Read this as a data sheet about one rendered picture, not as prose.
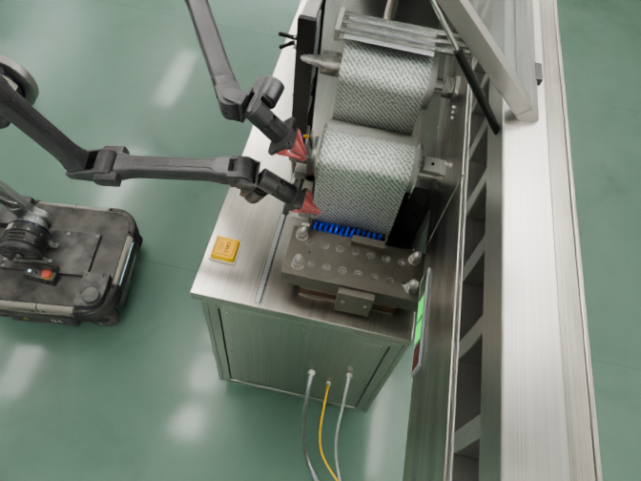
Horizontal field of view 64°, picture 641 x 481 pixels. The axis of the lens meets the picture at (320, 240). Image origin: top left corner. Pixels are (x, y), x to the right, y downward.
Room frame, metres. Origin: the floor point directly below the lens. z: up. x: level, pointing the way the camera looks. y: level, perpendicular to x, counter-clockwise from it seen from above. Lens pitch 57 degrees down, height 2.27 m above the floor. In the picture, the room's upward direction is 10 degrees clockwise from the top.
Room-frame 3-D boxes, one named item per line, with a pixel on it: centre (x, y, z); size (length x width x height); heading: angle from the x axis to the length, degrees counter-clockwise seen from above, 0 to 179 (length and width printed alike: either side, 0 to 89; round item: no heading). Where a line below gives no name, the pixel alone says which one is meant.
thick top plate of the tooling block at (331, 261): (0.75, -0.11, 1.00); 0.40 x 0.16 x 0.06; 87
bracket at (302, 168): (0.98, 0.08, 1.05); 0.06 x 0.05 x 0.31; 87
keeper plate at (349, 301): (0.66, -0.12, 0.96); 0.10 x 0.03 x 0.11; 87
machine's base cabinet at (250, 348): (1.87, -0.06, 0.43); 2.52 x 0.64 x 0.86; 177
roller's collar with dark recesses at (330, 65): (1.19, 0.05, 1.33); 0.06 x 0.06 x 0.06; 87
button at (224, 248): (0.79, 0.28, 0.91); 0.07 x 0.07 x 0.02; 87
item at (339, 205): (0.87, -0.08, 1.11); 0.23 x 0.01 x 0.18; 87
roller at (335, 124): (1.05, -0.09, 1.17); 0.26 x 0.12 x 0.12; 87
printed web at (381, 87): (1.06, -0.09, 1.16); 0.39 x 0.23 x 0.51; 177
